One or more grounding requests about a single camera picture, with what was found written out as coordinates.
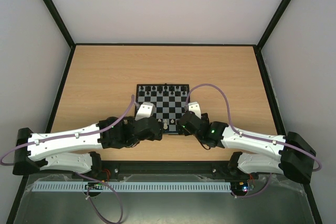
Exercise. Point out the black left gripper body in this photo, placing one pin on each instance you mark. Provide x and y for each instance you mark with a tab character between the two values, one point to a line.
157	137

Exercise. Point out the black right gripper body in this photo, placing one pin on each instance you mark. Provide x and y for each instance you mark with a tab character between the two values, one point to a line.
181	130

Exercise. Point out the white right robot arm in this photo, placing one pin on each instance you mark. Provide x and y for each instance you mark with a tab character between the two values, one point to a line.
289	154

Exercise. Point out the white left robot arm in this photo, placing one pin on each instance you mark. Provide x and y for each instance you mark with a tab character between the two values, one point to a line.
75	150

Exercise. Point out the black and grey chessboard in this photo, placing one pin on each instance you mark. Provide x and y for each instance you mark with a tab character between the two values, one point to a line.
169	100

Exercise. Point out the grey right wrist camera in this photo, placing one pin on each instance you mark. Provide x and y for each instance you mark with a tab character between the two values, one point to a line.
195	108

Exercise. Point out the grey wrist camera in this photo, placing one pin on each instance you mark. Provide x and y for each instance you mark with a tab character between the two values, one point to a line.
195	108
145	110

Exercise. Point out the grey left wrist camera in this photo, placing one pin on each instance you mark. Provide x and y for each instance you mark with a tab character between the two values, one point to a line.
145	110

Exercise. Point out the black front aluminium rail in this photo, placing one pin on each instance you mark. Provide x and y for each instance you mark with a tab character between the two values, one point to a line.
170	167

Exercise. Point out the light blue cable duct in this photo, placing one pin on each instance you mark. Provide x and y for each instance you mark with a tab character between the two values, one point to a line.
134	187

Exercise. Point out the black left frame post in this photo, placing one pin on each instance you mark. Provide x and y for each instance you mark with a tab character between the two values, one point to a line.
59	22

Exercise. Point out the black frame post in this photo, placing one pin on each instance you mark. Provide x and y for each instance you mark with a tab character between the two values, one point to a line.
273	23
59	22

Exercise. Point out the black right frame post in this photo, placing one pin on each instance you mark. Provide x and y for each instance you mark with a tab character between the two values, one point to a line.
273	23

